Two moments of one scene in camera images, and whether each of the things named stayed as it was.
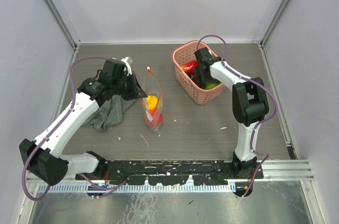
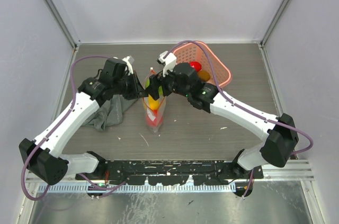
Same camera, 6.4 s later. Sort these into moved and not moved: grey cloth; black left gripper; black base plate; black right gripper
Moved: black right gripper
Not moved: grey cloth; black base plate; black left gripper
